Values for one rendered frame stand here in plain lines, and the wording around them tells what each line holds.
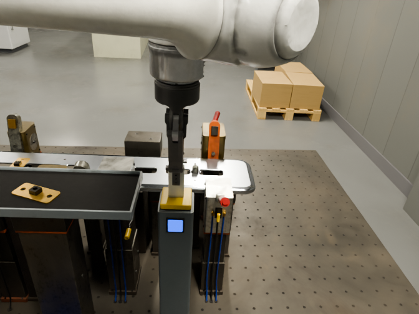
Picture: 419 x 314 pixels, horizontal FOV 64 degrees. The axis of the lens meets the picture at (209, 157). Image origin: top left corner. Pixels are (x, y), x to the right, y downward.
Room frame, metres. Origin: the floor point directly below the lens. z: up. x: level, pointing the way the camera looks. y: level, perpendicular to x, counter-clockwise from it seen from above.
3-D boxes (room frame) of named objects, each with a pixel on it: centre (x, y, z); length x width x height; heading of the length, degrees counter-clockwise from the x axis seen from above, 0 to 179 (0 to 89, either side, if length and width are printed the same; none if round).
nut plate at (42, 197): (0.51, 0.32, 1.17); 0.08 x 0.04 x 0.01; 74
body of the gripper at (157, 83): (0.54, 0.06, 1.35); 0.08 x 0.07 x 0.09; 4
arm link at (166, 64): (0.54, 0.06, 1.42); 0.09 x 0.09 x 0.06
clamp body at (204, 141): (1.08, -0.01, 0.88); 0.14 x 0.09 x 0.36; 4
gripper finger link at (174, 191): (0.54, 0.06, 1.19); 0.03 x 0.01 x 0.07; 94
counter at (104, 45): (7.32, 1.89, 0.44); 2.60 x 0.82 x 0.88; 6
